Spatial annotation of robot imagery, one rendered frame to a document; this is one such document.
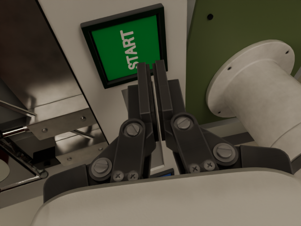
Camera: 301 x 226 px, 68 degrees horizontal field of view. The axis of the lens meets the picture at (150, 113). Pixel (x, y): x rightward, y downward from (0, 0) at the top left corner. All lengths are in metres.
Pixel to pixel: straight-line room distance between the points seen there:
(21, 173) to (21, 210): 1.85
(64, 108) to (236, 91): 0.30
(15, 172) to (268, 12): 0.47
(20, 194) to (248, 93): 0.57
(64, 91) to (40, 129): 0.06
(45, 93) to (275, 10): 0.36
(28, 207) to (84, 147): 1.91
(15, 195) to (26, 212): 1.57
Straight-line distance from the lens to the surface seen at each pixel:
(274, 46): 0.47
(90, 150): 0.36
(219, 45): 0.40
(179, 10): 0.17
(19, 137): 0.42
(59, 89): 0.30
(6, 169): 0.41
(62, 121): 0.30
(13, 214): 2.27
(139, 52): 0.18
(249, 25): 0.41
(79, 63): 0.18
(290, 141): 0.38
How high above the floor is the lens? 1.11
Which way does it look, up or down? 38 degrees down
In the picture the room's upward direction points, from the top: 159 degrees clockwise
